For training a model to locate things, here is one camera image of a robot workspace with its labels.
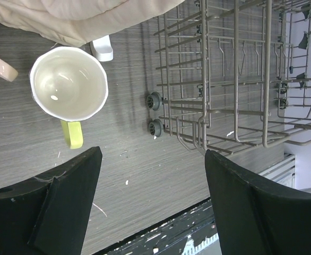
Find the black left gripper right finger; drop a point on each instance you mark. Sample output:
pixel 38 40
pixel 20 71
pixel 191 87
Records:
pixel 255 215

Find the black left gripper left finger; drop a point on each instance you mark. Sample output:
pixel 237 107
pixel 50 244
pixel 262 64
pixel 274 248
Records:
pixel 49 213

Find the yellow-green mug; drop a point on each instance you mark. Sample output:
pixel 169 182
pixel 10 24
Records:
pixel 71 85

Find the white metal clothes rack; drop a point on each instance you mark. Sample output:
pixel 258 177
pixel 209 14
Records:
pixel 101 49

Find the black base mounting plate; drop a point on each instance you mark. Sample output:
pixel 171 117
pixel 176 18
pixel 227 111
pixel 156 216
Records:
pixel 188 232

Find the beige cloth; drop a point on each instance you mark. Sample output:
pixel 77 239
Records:
pixel 75 23

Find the grey wire dish rack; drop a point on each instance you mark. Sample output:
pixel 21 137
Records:
pixel 234 75

